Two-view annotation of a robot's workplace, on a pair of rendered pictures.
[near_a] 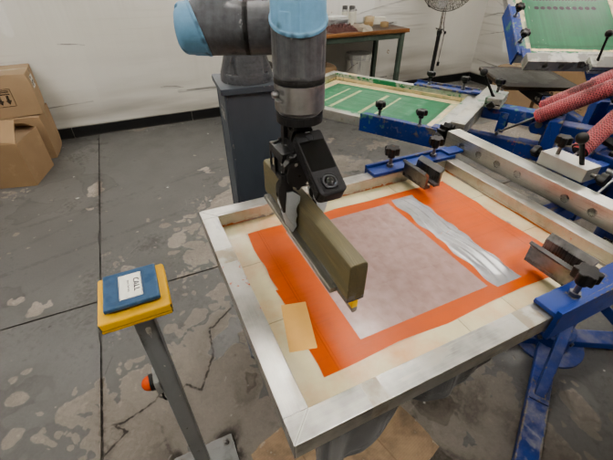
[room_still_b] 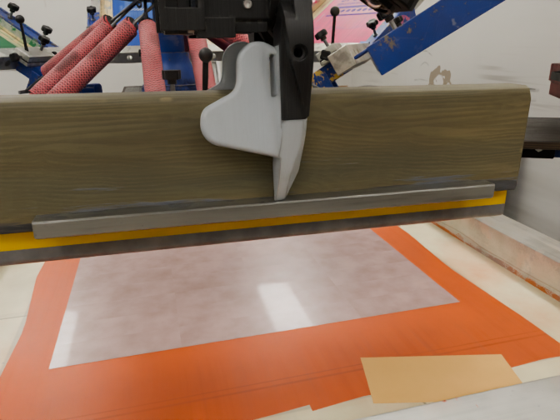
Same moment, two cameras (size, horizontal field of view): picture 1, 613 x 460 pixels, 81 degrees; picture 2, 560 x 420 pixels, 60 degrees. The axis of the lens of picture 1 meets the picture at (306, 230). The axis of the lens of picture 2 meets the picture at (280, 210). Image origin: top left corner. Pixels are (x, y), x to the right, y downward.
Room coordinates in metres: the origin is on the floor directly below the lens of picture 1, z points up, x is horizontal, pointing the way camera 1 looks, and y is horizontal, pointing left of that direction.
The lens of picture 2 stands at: (0.47, 0.31, 1.18)
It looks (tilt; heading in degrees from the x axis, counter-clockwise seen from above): 19 degrees down; 280
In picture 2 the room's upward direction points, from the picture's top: 1 degrees counter-clockwise
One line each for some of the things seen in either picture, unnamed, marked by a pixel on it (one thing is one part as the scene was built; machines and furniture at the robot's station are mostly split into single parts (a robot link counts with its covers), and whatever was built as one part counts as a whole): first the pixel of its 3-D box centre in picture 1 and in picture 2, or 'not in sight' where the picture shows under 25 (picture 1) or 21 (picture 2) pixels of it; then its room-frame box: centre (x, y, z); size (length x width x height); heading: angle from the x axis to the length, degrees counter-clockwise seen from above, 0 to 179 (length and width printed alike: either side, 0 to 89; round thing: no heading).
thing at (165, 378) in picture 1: (181, 410); not in sight; (0.50, 0.35, 0.48); 0.22 x 0.22 x 0.96; 25
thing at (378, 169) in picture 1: (410, 168); not in sight; (0.98, -0.32, 0.98); 0.30 x 0.05 x 0.07; 115
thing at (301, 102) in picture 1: (297, 98); not in sight; (0.54, 0.01, 1.32); 0.08 x 0.08 x 0.05
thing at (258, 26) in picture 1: (285, 28); not in sight; (0.64, 0.03, 1.39); 0.11 x 0.11 x 0.08; 3
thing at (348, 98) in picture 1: (406, 85); not in sight; (1.59, -0.43, 1.05); 1.08 x 0.61 x 0.23; 55
